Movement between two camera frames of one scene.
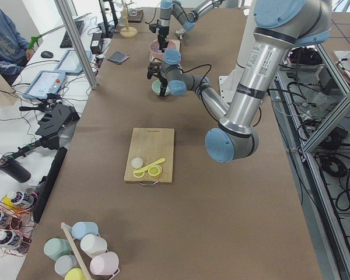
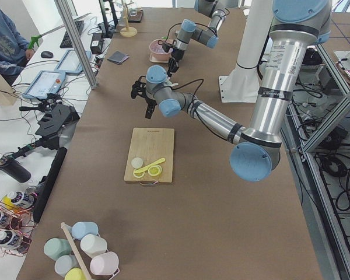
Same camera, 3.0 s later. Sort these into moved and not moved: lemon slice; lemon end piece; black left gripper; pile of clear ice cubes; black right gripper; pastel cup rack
Moved: black left gripper; black right gripper
Not moved: lemon slice; lemon end piece; pile of clear ice cubes; pastel cup rack
